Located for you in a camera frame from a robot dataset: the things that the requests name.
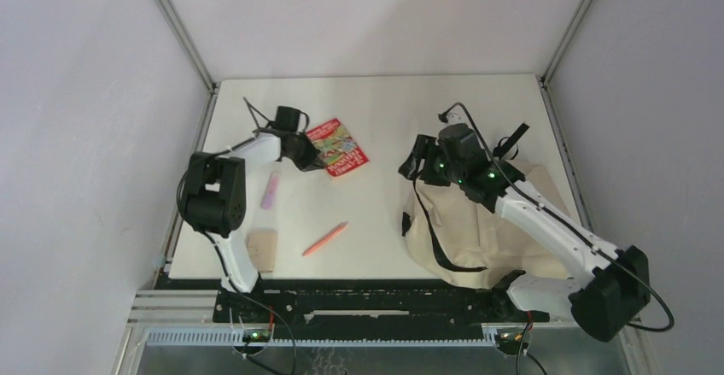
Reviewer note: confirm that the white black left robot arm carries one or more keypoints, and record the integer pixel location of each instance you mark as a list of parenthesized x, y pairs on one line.
[(212, 192)]

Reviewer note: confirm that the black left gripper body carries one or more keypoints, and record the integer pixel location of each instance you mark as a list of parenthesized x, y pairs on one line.
[(306, 155)]

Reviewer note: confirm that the orange pen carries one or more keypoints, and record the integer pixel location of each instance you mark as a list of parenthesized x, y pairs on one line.
[(325, 239)]

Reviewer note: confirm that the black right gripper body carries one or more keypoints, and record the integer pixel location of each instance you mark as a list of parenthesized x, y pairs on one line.
[(434, 168)]

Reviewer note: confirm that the pink highlighter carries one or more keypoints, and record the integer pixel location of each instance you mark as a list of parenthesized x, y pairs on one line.
[(270, 192)]

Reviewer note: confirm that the aluminium frame post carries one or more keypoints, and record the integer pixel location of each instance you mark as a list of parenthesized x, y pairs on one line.
[(574, 25), (186, 42)]

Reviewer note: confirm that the aluminium frame left post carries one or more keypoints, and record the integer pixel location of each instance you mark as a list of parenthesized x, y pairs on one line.
[(186, 42)]

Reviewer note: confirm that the cream canvas student bag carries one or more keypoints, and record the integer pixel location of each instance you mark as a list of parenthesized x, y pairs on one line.
[(460, 241)]

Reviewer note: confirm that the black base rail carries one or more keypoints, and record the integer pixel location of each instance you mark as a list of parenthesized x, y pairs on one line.
[(373, 310)]

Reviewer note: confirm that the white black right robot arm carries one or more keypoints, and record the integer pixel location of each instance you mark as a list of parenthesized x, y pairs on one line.
[(606, 287)]

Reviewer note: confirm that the red comic book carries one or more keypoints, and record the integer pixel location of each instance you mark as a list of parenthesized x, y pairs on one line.
[(338, 150)]

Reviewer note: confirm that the aluminium frame right post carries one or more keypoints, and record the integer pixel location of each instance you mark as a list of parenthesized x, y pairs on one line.
[(574, 25)]

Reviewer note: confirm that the tan small wallet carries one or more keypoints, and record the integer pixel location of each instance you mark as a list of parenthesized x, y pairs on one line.
[(262, 249)]

